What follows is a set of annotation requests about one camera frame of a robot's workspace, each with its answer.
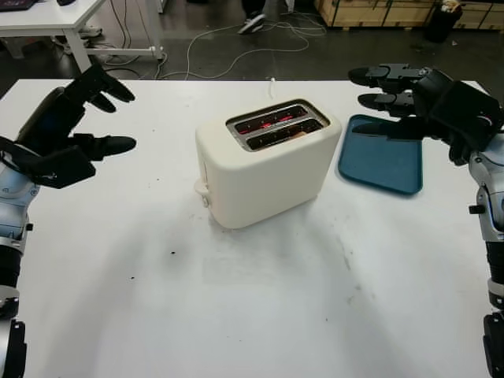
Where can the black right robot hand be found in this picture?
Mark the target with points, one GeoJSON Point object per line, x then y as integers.
{"type": "Point", "coordinates": [405, 74]}

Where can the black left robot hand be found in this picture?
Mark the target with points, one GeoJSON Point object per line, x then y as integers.
{"type": "Point", "coordinates": [51, 116]}

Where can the browned toast slice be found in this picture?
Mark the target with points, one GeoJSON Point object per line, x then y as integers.
{"type": "Point", "coordinates": [300, 134]}

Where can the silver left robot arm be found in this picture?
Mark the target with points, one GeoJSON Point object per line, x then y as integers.
{"type": "Point", "coordinates": [12, 204]}

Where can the person beige jacket black trousers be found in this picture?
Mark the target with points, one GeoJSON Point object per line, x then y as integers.
{"type": "Point", "coordinates": [252, 21]}

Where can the cream two-slot toaster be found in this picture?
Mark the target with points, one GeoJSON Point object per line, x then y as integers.
{"type": "Point", "coordinates": [267, 177]}

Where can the black trash bin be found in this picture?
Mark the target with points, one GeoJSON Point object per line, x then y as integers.
{"type": "Point", "coordinates": [441, 23]}

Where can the wooden crate stack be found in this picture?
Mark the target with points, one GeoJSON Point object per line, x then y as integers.
{"type": "Point", "coordinates": [378, 13]}

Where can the grey step stool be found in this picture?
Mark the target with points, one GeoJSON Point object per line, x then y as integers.
{"type": "Point", "coordinates": [13, 47]}

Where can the white sneaker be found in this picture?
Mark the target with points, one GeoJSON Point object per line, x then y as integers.
{"type": "Point", "coordinates": [90, 31]}

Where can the blue plastic tray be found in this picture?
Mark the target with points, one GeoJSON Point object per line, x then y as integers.
{"type": "Point", "coordinates": [378, 165]}

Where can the white office desk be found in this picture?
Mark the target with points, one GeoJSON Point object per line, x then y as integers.
{"type": "Point", "coordinates": [39, 19]}

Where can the black computer mouse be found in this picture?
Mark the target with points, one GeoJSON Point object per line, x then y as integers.
{"type": "Point", "coordinates": [66, 2]}

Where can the dark laptop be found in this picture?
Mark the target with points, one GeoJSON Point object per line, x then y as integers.
{"type": "Point", "coordinates": [15, 4]}

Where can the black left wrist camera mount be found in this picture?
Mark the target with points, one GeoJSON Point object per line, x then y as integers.
{"type": "Point", "coordinates": [59, 168]}

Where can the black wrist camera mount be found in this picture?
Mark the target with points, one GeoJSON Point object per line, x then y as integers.
{"type": "Point", "coordinates": [59, 168]}
{"type": "Point", "coordinates": [464, 114]}

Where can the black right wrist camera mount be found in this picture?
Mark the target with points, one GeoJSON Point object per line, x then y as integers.
{"type": "Point", "coordinates": [464, 114]}

